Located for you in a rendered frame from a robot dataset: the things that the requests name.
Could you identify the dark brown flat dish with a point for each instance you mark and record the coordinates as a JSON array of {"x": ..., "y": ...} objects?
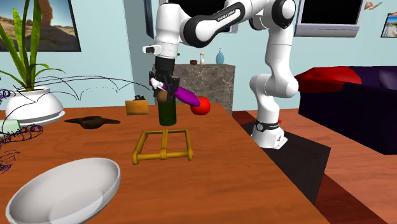
[{"x": 91, "y": 122}]

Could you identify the grey marble cabinet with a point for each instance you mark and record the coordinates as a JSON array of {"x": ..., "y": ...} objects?
[{"x": 211, "y": 80}]

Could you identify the white bowl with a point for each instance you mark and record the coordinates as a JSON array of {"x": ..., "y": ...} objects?
[{"x": 62, "y": 192}]

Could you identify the small landscape wall picture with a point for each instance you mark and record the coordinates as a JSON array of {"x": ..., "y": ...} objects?
[{"x": 390, "y": 26}]

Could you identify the yellow frame rack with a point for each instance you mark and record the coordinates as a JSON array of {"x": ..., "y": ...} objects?
[{"x": 138, "y": 149}]

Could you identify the small orange wall decoration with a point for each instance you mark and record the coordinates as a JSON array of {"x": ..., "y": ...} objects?
[{"x": 370, "y": 5}]

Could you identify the orange box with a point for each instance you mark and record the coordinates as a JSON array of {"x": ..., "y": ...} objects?
[{"x": 137, "y": 107}]

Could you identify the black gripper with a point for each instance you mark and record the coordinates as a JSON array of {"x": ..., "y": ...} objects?
[{"x": 165, "y": 66}]

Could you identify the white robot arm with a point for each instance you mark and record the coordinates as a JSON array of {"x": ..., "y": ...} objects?
[{"x": 273, "y": 77}]

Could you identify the grey framed wall television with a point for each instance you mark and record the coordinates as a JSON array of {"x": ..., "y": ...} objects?
[{"x": 328, "y": 18}]

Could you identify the green plant in white pot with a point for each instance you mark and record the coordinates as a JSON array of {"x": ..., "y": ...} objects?
[{"x": 32, "y": 107}]

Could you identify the pale green cup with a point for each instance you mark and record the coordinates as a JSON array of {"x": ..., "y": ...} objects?
[{"x": 9, "y": 127}]

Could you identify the black robot stand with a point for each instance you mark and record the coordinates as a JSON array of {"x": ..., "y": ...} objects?
[{"x": 297, "y": 158}]

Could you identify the dark green bottle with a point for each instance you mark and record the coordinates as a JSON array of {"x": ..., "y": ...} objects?
[{"x": 167, "y": 113}]

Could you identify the dark purple sofa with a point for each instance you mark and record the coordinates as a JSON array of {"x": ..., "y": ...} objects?
[{"x": 356, "y": 118}]

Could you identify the brown wooden table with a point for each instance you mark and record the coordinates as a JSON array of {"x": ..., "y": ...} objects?
[{"x": 217, "y": 176}]

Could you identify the red ball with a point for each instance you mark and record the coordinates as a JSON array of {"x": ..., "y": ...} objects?
[{"x": 202, "y": 108}]

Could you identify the desert landscape wall picture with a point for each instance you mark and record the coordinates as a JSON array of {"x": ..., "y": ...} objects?
[{"x": 55, "y": 28}]

